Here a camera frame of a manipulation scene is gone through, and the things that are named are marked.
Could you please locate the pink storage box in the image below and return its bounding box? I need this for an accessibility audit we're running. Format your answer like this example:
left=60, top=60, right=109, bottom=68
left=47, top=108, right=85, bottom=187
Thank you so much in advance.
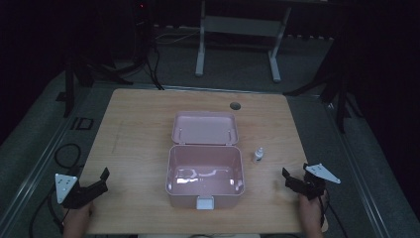
left=164, top=110, right=246, bottom=211

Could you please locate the black floor bracket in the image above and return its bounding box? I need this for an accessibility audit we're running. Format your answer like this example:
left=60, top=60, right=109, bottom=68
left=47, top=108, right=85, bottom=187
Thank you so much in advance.
left=69, top=116, right=95, bottom=131

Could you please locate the black cable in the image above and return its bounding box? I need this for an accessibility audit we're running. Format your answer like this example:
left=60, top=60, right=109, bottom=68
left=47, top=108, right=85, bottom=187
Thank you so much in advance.
left=53, top=142, right=83, bottom=171
left=28, top=184, right=67, bottom=238
left=318, top=188, right=350, bottom=238

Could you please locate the white metal stand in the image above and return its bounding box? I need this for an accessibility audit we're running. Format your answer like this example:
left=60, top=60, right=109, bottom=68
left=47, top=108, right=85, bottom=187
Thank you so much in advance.
left=194, top=0, right=293, bottom=83

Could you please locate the person's left hand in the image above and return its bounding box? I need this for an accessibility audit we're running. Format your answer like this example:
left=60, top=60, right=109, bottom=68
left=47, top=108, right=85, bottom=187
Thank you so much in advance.
left=61, top=201, right=95, bottom=238

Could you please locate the person's right hand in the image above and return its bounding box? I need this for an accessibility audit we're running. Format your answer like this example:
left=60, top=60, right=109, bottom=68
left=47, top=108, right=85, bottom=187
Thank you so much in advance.
left=298, top=190, right=330, bottom=238

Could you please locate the black stand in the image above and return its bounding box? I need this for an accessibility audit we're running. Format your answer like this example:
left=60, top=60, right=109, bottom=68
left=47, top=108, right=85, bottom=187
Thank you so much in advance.
left=283, top=33, right=365, bottom=135
left=55, top=0, right=159, bottom=119

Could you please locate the small white bottle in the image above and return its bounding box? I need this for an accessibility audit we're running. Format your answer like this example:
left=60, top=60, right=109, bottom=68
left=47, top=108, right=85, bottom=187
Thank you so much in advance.
left=253, top=147, right=265, bottom=165

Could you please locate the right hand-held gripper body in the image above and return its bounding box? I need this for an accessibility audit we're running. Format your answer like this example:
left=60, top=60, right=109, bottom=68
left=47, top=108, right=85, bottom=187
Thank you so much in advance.
left=284, top=163, right=342, bottom=201

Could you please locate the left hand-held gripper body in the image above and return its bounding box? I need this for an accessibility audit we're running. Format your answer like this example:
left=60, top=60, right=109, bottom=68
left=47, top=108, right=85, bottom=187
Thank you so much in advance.
left=54, top=173, right=109, bottom=210

